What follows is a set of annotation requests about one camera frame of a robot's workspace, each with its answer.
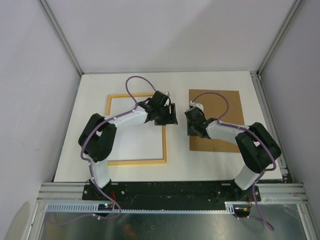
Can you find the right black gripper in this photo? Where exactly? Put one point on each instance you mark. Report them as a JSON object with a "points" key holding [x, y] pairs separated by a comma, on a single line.
{"points": [[190, 132]]}

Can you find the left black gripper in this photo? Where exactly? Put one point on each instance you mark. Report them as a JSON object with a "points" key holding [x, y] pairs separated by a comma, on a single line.
{"points": [[167, 120]]}

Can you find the printed photo with balloons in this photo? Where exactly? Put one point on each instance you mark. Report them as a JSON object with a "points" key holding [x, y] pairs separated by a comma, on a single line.
{"points": [[137, 142]]}

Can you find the brown cardboard backing board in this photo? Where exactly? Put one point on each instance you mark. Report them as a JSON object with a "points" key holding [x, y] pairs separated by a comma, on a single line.
{"points": [[217, 103]]}

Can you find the yellow wooden picture frame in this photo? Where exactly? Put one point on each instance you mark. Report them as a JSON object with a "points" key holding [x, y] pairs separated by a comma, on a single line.
{"points": [[163, 150]]}

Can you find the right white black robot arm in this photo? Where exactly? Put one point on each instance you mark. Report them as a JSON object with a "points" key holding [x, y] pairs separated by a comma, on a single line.
{"points": [[257, 147]]}

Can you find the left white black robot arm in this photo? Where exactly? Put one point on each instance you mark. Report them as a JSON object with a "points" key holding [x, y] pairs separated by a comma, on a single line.
{"points": [[98, 136]]}

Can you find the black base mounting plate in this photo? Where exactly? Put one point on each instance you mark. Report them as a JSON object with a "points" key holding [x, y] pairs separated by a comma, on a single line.
{"points": [[172, 195]]}

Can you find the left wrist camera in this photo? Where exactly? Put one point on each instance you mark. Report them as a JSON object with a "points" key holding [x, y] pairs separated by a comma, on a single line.
{"points": [[167, 93]]}

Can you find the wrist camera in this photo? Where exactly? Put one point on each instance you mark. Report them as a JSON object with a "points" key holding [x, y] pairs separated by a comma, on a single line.
{"points": [[167, 93], [193, 104]]}

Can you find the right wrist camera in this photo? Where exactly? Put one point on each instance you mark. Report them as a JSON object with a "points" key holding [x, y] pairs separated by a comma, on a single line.
{"points": [[193, 104]]}

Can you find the right aluminium corner post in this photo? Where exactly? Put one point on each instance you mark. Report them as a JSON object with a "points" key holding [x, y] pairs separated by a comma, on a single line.
{"points": [[280, 34]]}

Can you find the aluminium corner post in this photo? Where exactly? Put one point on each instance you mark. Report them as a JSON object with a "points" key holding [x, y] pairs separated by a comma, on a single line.
{"points": [[52, 20], [280, 34]]}

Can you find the white slotted cable duct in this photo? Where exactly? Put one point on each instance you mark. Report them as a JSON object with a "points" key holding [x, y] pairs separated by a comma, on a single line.
{"points": [[106, 208]]}

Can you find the aluminium front rail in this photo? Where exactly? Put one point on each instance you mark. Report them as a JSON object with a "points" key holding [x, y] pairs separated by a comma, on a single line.
{"points": [[61, 192]]}

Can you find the left aluminium corner post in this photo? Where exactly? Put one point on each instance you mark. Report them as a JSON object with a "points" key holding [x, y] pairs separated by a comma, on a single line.
{"points": [[52, 20]]}

